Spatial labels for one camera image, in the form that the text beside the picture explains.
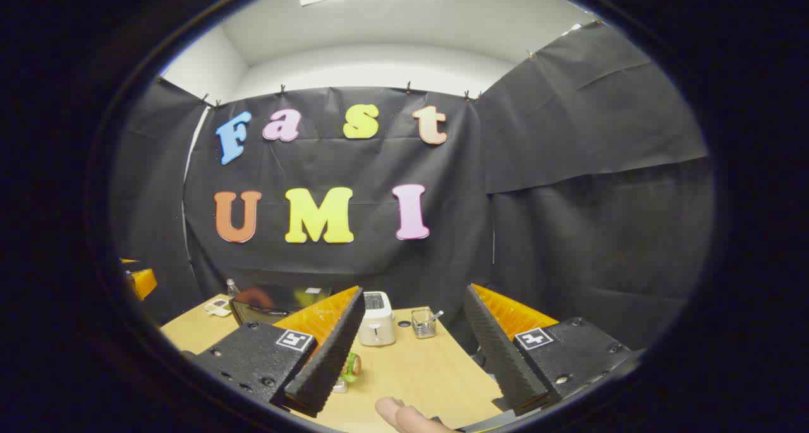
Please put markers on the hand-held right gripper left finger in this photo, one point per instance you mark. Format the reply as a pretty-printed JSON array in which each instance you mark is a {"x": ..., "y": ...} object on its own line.
[{"x": 328, "y": 357}]

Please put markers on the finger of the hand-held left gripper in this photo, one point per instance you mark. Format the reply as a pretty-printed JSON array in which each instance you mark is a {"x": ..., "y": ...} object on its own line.
[{"x": 144, "y": 283}]

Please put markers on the black backdrop cloth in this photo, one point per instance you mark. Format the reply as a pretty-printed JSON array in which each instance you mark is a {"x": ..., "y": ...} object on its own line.
[{"x": 379, "y": 167}]

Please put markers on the white compartment dish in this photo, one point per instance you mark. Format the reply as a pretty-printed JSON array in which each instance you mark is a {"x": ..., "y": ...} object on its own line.
[{"x": 218, "y": 307}]

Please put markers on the green and orange food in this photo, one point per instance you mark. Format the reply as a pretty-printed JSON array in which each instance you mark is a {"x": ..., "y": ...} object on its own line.
[{"x": 351, "y": 365}]

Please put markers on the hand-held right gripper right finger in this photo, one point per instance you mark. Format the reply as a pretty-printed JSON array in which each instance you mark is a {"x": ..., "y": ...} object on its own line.
[{"x": 499, "y": 351}]

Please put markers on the white toaster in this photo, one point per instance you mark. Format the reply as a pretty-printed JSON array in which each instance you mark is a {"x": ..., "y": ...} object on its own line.
[{"x": 377, "y": 329}]

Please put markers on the clear water bottle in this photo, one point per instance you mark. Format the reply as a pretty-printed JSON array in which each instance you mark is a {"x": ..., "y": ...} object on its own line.
[{"x": 232, "y": 288}]

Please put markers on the black electric oven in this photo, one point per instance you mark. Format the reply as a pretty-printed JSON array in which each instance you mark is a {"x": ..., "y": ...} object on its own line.
[{"x": 265, "y": 311}]

